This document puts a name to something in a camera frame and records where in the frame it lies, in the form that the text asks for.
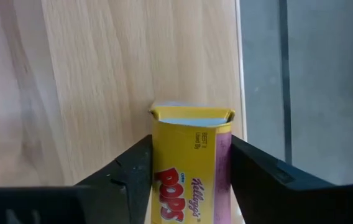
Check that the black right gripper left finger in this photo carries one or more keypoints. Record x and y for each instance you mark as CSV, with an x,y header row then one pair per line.
x,y
126,196

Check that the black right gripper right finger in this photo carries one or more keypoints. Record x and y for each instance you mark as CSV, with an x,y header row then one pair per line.
x,y
288,199

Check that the yellow Corn Pops cereal box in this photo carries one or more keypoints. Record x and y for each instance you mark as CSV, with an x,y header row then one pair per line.
x,y
182,149

